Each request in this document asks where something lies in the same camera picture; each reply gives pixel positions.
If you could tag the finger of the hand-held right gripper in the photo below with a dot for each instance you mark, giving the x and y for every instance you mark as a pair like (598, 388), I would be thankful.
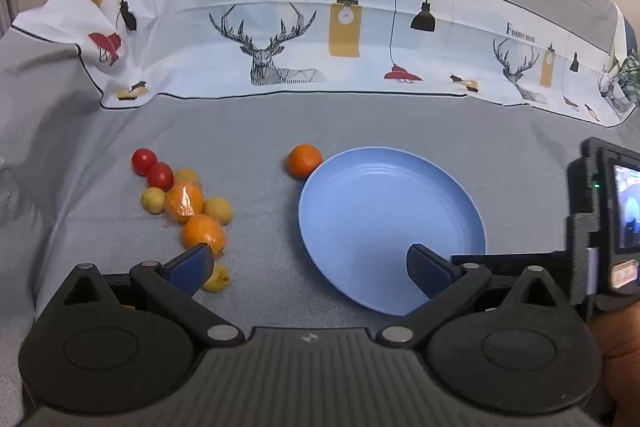
(505, 265)

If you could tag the person's right hand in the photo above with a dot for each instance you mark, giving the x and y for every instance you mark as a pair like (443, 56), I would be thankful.
(622, 357)

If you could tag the green plaid cloth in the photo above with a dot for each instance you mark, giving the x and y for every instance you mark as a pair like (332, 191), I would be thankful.
(631, 74)

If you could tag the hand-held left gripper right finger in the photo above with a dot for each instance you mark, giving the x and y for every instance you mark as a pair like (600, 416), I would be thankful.
(425, 268)

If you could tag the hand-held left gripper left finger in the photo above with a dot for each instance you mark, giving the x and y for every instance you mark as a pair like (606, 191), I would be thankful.
(192, 266)

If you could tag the blue plate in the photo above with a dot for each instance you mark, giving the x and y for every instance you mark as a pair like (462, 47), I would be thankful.
(380, 217)

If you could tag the plastic orange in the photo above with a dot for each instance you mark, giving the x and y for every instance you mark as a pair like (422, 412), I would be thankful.
(186, 203)

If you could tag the small yellow fruit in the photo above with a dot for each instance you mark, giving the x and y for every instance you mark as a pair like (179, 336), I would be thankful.
(187, 176)
(219, 211)
(152, 200)
(220, 281)

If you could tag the red tomato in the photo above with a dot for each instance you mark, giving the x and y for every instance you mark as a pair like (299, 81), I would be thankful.
(160, 176)
(144, 160)

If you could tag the white deer print cloth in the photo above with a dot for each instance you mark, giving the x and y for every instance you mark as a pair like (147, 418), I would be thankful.
(200, 47)

